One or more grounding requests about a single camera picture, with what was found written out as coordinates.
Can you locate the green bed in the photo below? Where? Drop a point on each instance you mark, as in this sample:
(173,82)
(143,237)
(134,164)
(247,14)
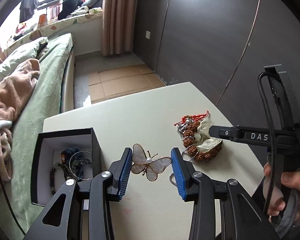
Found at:
(17,213)

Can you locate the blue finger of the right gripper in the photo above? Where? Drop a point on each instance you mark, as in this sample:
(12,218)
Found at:
(232,133)

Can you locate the light green floral pillow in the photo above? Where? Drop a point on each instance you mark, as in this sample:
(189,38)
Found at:
(24,52)

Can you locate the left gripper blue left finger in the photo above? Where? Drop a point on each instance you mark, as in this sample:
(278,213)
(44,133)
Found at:
(61,218)

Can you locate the floral window seat cushion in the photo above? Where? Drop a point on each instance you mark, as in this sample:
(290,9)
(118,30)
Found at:
(51,28)

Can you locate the flattened cardboard sheet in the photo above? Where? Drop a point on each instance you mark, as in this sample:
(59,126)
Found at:
(114,83)

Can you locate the hanging dark clothes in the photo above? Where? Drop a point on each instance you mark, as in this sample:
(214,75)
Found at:
(27,8)

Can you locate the pink fleece blanket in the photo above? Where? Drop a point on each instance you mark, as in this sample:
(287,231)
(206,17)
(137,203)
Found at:
(15,91)

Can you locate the dark wardrobe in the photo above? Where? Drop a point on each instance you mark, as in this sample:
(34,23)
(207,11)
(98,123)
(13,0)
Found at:
(221,46)

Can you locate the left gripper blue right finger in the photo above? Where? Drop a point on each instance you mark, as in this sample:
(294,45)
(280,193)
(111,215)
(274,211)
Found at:
(241,218)

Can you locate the pink curtain right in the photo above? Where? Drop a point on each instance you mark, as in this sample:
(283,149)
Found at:
(118,26)

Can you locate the black jewelry box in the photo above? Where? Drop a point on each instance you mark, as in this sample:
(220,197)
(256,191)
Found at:
(62,155)

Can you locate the black bag on window seat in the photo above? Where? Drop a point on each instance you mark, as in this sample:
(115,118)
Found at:
(69,6)

